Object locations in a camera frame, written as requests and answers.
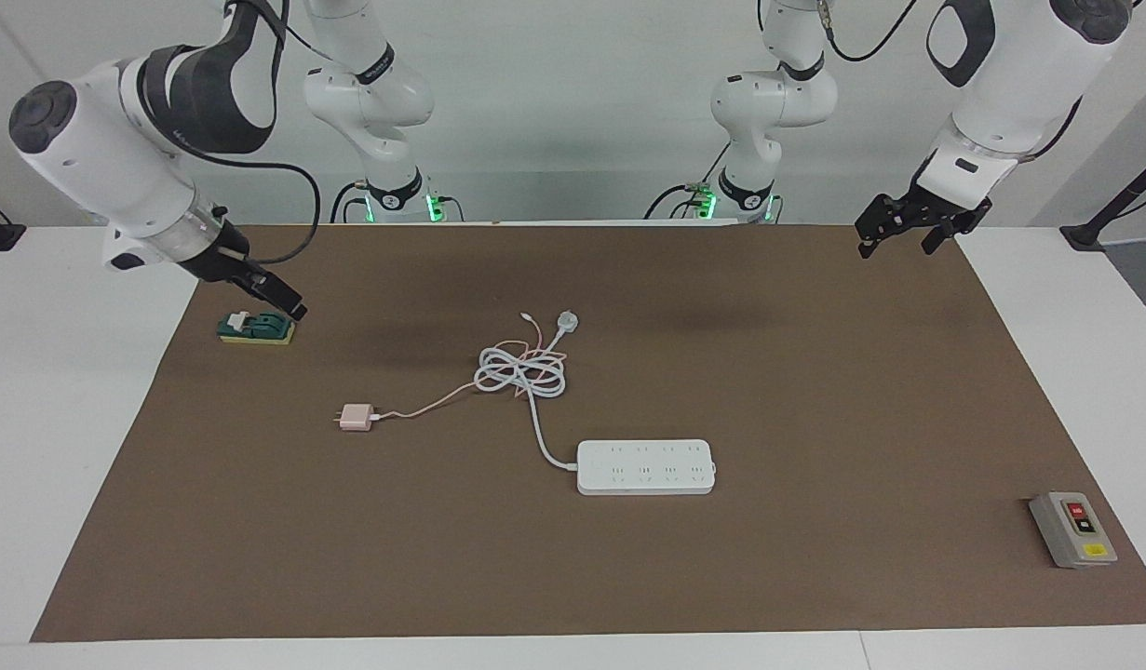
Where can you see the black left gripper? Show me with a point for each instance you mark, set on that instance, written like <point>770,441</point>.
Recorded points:
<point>926,207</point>

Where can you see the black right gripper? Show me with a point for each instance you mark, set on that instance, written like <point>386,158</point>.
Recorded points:
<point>221,261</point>

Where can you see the pink charger plug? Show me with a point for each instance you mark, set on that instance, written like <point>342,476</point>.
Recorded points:
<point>355,417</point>

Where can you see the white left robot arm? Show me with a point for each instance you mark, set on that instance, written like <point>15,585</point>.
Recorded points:
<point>1010,84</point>

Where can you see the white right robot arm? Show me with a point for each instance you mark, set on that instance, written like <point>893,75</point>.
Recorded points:
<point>98,140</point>

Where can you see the white power strip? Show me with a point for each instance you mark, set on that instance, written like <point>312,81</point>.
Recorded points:
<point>647,467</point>

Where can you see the black stand with pole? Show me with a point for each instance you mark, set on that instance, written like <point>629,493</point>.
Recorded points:
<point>1108,214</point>

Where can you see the brown table mat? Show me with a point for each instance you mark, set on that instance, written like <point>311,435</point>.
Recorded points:
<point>815,419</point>

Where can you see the grey switch box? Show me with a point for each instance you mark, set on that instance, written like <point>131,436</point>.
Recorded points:
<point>1073,530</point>

